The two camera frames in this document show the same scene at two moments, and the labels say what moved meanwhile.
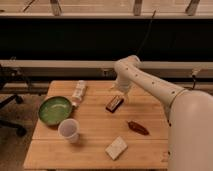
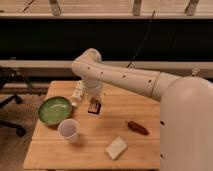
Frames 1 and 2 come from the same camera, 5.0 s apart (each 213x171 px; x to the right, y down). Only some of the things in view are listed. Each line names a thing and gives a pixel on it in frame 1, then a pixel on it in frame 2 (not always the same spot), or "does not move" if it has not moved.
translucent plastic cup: (68, 129) does not move
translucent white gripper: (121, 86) to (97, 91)
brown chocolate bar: (114, 104) to (94, 106)
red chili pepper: (137, 127) does not move
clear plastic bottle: (78, 93) does not move
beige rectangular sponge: (116, 148) does not move
